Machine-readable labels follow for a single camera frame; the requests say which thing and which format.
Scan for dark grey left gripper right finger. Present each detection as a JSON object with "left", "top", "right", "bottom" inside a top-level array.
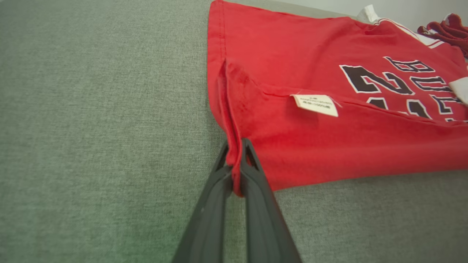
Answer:
[{"left": 239, "top": 138, "right": 302, "bottom": 263}]

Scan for red shorts with white stripe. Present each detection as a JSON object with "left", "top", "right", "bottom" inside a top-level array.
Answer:
[{"left": 417, "top": 13, "right": 468, "bottom": 60}]

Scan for red jersey with white trim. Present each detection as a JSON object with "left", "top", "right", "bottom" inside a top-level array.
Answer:
[{"left": 207, "top": 0, "right": 468, "bottom": 198}]

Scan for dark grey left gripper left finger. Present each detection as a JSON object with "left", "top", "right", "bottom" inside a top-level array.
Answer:
[{"left": 172, "top": 141, "right": 233, "bottom": 263}]

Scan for grey fabric sofa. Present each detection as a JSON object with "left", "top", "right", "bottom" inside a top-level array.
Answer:
[{"left": 0, "top": 0, "right": 468, "bottom": 263}]

